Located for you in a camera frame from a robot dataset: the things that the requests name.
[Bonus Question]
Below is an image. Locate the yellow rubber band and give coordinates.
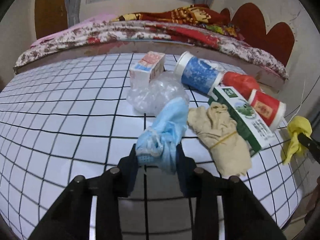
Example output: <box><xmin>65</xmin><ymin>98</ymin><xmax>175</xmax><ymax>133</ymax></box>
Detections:
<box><xmin>209</xmin><ymin>131</ymin><xmax>237</xmax><ymax>149</ymax></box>

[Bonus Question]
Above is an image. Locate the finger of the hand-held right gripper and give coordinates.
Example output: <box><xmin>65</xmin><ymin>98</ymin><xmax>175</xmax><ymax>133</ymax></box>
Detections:
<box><xmin>297</xmin><ymin>132</ymin><xmax>320</xmax><ymax>163</ymax></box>

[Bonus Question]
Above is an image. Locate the red patterned blanket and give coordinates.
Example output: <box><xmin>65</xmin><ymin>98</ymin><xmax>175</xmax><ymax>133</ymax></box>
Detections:
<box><xmin>117</xmin><ymin>4</ymin><xmax>240</xmax><ymax>38</ymax></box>

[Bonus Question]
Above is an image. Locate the bed with floral sheet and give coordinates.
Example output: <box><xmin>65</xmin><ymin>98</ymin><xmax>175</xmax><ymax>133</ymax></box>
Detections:
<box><xmin>13</xmin><ymin>20</ymin><xmax>289</xmax><ymax>93</ymax></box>

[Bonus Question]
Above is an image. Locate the pink and white milk carton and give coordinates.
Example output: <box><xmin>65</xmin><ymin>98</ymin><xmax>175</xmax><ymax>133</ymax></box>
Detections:
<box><xmin>129</xmin><ymin>51</ymin><xmax>166</xmax><ymax>88</ymax></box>

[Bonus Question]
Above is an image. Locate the pink sheet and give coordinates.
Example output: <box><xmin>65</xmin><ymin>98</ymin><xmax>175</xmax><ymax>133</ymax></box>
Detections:
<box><xmin>30</xmin><ymin>15</ymin><xmax>118</xmax><ymax>48</ymax></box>

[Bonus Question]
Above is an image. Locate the crumpled clear plastic bag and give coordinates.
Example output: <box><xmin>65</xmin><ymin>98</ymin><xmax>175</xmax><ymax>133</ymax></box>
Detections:
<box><xmin>126</xmin><ymin>72</ymin><xmax>190</xmax><ymax>117</ymax></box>

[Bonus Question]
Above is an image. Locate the wooden door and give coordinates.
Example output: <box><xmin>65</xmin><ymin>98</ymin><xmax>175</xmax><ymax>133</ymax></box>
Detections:
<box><xmin>34</xmin><ymin>0</ymin><xmax>69</xmax><ymax>40</ymax></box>

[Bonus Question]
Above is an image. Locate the blue face mask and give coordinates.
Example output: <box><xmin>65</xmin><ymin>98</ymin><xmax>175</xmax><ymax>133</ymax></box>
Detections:
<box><xmin>135</xmin><ymin>97</ymin><xmax>190</xmax><ymax>175</ymax></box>

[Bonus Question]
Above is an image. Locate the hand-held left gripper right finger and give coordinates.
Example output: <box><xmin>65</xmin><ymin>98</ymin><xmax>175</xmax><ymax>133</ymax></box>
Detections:
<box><xmin>176</xmin><ymin>144</ymin><xmax>288</xmax><ymax>240</ymax></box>

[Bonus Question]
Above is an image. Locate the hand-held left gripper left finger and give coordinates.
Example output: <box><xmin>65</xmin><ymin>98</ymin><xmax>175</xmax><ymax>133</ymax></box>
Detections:
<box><xmin>27</xmin><ymin>146</ymin><xmax>139</xmax><ymax>240</ymax></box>

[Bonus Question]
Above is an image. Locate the green and white carton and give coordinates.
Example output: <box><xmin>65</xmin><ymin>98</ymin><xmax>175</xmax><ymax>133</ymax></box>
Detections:
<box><xmin>208</xmin><ymin>86</ymin><xmax>276</xmax><ymax>157</ymax></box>

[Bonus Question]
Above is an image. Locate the beige cloth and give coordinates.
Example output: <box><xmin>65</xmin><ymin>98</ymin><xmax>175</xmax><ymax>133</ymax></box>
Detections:
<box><xmin>187</xmin><ymin>102</ymin><xmax>252</xmax><ymax>178</ymax></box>

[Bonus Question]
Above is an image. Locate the white checked tablecloth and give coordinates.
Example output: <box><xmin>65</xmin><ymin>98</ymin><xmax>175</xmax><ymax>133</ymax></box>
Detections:
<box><xmin>0</xmin><ymin>52</ymin><xmax>304</xmax><ymax>240</ymax></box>

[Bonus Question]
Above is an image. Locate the red-brown scalloped headboard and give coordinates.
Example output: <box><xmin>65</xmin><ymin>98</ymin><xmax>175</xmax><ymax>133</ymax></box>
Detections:
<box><xmin>220</xmin><ymin>2</ymin><xmax>295</xmax><ymax>67</ymax></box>

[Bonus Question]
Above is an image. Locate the blue patterned paper cup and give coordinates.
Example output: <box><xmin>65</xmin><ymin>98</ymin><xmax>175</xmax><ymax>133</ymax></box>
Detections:
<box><xmin>173</xmin><ymin>51</ymin><xmax>223</xmax><ymax>95</ymax></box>

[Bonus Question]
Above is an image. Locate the red paper cup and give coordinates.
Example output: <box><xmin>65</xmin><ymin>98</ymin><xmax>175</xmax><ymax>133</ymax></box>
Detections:
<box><xmin>248</xmin><ymin>89</ymin><xmax>287</xmax><ymax>132</ymax></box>

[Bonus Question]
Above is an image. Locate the yellow cloth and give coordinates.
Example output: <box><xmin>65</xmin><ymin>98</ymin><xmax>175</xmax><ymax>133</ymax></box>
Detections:
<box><xmin>280</xmin><ymin>116</ymin><xmax>313</xmax><ymax>165</ymax></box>

